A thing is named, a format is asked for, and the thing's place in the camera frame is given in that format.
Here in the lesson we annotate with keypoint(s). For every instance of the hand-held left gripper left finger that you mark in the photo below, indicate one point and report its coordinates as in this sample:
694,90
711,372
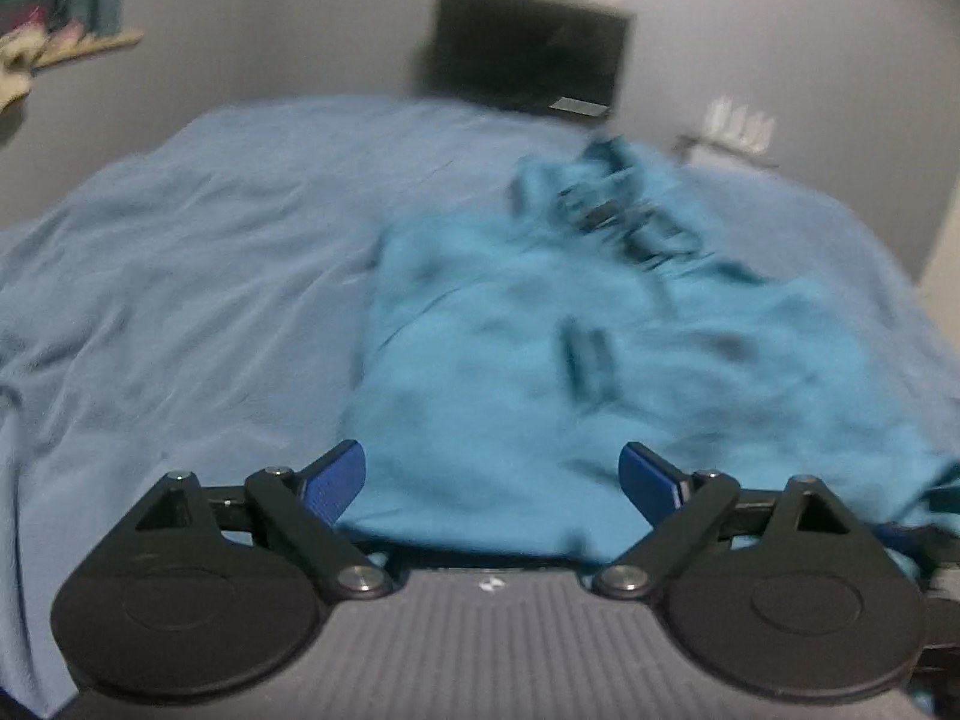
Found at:
336,478

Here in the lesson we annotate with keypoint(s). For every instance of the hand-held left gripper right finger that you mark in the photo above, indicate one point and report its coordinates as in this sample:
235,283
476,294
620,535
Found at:
646,477

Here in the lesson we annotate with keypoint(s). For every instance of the teal garment with dark print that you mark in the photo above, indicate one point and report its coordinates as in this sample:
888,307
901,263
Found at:
487,390

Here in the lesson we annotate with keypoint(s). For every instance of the blue bed blanket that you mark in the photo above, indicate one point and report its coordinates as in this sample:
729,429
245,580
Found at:
195,255

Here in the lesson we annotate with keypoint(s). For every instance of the white bottles on shelf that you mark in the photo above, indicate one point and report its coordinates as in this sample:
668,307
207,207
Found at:
739,120

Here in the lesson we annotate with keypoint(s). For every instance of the black television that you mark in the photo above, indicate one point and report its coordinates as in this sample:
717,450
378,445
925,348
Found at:
525,52

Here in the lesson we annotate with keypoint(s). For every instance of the wooden window sill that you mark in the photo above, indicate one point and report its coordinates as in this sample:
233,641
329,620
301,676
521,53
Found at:
97,43

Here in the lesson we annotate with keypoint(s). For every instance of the pink toy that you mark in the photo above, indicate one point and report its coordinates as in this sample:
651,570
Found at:
34,17

